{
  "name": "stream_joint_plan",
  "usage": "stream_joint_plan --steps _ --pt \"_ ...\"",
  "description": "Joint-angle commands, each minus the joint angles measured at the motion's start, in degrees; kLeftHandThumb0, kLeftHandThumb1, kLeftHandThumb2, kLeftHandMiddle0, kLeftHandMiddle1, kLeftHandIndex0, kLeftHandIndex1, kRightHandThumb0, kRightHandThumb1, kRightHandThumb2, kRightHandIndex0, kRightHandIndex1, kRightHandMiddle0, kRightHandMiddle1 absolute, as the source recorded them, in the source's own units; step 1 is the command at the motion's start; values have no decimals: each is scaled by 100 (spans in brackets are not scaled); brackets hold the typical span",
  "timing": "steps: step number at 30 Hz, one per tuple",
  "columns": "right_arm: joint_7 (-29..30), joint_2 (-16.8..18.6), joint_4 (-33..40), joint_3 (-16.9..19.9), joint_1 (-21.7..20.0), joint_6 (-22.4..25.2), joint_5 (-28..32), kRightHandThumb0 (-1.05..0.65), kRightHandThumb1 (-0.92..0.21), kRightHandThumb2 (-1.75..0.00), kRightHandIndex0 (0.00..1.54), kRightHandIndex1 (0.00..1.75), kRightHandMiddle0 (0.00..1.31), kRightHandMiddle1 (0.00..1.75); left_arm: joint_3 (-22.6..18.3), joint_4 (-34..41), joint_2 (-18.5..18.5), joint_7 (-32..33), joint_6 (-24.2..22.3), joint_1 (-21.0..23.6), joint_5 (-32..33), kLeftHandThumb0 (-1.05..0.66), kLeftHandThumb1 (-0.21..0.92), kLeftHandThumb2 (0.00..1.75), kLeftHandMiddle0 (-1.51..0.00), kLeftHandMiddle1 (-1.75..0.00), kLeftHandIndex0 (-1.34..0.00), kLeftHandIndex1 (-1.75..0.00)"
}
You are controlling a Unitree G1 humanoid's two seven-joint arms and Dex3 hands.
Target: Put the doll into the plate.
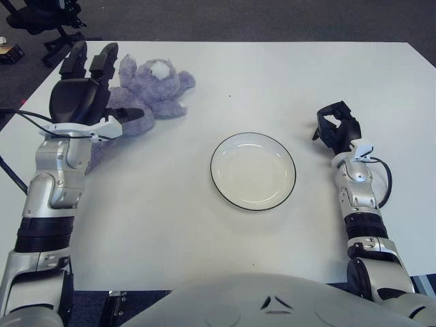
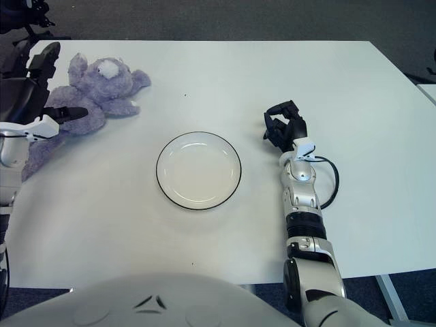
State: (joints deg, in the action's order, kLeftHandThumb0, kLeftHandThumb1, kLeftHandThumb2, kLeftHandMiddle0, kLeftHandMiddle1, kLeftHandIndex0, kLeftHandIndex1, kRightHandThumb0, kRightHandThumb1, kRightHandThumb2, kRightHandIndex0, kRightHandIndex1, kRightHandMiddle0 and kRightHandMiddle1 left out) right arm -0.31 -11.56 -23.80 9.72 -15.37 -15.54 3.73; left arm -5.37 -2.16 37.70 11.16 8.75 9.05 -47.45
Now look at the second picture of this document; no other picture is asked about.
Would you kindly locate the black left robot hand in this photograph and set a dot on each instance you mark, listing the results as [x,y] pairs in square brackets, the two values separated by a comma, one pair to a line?
[24,98]

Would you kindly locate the white plate with black rim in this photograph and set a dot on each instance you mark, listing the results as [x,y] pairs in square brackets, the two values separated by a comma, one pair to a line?
[199,172]

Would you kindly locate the white side table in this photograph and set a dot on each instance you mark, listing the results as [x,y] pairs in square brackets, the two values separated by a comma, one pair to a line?
[429,92]

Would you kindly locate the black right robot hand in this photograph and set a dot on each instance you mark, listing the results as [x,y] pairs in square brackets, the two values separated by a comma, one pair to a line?
[289,127]

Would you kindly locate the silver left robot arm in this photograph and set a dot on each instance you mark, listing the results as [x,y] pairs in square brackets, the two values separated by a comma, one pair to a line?
[10,153]

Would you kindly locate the purple plush bunny doll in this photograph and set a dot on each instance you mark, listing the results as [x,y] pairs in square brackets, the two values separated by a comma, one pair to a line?
[102,88]

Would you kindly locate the black office chair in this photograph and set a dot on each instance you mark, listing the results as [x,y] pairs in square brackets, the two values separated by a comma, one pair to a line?
[7,20]

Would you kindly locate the grey robot torso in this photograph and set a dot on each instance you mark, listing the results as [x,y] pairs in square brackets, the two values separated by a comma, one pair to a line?
[170,303]

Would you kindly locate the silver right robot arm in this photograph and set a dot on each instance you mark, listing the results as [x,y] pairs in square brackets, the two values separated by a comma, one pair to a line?
[299,190]

